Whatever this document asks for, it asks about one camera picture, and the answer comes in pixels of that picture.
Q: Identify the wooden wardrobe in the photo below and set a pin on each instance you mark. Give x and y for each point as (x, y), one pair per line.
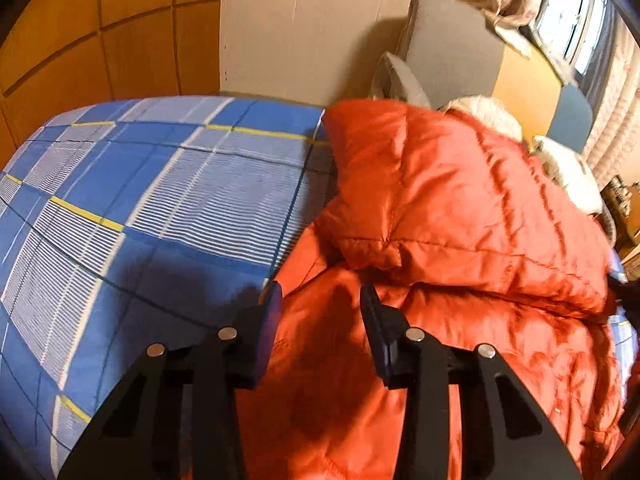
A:
(100, 35)

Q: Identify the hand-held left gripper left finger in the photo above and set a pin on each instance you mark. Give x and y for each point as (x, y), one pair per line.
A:
(268, 330)

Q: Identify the window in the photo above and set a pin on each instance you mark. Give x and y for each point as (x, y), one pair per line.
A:
(570, 15)

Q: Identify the pink striped curtain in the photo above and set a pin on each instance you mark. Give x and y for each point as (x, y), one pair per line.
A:
(617, 120)

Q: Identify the wooden bedside shelf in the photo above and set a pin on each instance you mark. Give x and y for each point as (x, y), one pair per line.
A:
(625, 220)

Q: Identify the blue plaid bed sheet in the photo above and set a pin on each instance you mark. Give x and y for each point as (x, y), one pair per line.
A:
(150, 185)

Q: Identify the grey yellow blue headboard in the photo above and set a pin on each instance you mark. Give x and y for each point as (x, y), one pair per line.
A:
(450, 50)

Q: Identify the cream quilted garment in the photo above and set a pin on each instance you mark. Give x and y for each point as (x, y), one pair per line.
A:
(487, 112)

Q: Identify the grey cushion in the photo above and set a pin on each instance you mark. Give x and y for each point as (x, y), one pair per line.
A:
(406, 82)

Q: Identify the orange puffer jacket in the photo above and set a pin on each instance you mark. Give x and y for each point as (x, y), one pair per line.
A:
(450, 200)

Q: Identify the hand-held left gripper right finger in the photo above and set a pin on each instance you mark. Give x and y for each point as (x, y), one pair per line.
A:
(373, 332)

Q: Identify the white fluffy pillow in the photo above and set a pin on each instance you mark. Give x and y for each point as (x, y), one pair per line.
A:
(570, 175)

